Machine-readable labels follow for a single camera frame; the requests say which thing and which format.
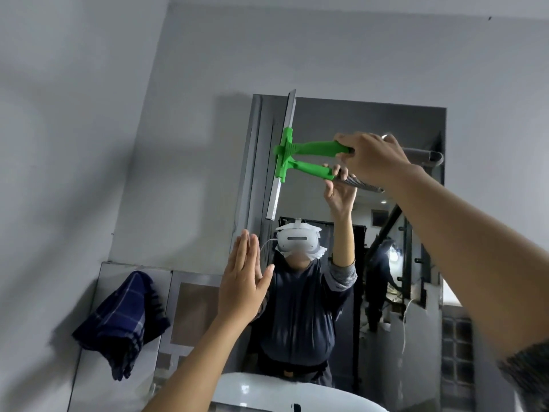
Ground person's left hand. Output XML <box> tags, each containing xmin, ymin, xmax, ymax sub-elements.
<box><xmin>218</xmin><ymin>229</ymin><xmax>275</xmax><ymax>324</ymax></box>

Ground person's right hand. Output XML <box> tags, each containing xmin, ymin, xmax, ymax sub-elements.
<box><xmin>334</xmin><ymin>132</ymin><xmax>425</xmax><ymax>192</ymax></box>

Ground green window squeegee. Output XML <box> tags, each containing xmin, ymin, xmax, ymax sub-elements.
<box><xmin>266</xmin><ymin>89</ymin><xmax>355</xmax><ymax>221</ymax></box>

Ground person's left forearm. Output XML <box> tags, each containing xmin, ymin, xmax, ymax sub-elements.
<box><xmin>142</xmin><ymin>315</ymin><xmax>254</xmax><ymax>412</ymax></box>

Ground person's right forearm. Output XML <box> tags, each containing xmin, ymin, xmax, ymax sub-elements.
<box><xmin>386</xmin><ymin>165</ymin><xmax>549</xmax><ymax>361</ymax></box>

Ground grey cabinet with panel doors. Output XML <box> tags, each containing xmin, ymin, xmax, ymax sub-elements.
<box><xmin>68</xmin><ymin>261</ymin><xmax>243</xmax><ymax>412</ymax></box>

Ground white wash basin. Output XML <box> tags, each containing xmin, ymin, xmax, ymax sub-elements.
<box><xmin>209</xmin><ymin>372</ymin><xmax>389</xmax><ymax>412</ymax></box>

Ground dark blue plaid cloth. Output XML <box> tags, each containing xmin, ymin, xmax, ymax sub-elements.
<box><xmin>71</xmin><ymin>270</ymin><xmax>172</xmax><ymax>382</ymax></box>

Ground dark grey sleeve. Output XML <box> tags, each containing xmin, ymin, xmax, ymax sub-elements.
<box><xmin>497</xmin><ymin>339</ymin><xmax>549</xmax><ymax>412</ymax></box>

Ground wall mirror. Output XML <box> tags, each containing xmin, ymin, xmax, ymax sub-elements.
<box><xmin>245</xmin><ymin>94</ymin><xmax>447</xmax><ymax>399</ymax></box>

